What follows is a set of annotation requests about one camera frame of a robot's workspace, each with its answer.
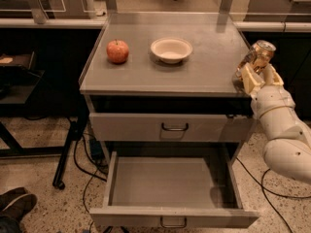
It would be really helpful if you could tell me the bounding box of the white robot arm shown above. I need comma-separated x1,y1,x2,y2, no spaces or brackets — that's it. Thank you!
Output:
241,63,311,184

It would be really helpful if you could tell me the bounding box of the grey drawer cabinet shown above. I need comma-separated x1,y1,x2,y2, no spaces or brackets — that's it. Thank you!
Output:
78,11,278,233

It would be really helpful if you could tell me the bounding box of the black floor cable right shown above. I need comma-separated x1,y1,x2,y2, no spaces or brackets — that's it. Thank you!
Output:
235,156,311,233

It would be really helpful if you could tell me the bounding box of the white paper bowl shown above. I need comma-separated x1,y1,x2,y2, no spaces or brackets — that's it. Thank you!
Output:
151,37,192,64

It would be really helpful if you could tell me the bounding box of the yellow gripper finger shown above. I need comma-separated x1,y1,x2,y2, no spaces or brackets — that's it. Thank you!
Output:
263,64,284,86
241,63,265,96

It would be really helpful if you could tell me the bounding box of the red apple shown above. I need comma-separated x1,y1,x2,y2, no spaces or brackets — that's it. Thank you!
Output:
106,40,129,64

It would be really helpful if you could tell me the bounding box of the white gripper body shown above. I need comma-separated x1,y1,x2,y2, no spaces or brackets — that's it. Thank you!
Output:
251,85,295,118

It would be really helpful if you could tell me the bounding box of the dark shoe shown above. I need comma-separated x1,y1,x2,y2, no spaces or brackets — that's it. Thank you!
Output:
0,187,37,233

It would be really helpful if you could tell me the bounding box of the grey upper drawer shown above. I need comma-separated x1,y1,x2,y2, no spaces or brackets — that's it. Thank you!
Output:
89,113,255,143

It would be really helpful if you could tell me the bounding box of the black table frame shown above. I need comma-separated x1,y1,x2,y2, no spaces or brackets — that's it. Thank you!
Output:
0,50,89,190

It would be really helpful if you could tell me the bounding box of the black floor cable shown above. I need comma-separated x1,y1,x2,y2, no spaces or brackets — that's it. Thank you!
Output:
72,133,110,233
235,156,311,233

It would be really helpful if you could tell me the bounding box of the orange soda can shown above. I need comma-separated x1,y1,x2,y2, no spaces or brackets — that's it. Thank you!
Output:
236,40,276,79

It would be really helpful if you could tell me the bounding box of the black floor cable left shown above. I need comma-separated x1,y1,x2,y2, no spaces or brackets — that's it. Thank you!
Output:
72,133,110,233

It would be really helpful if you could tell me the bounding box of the open grey middle drawer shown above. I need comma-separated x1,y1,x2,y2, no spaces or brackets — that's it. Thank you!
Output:
90,150,259,228

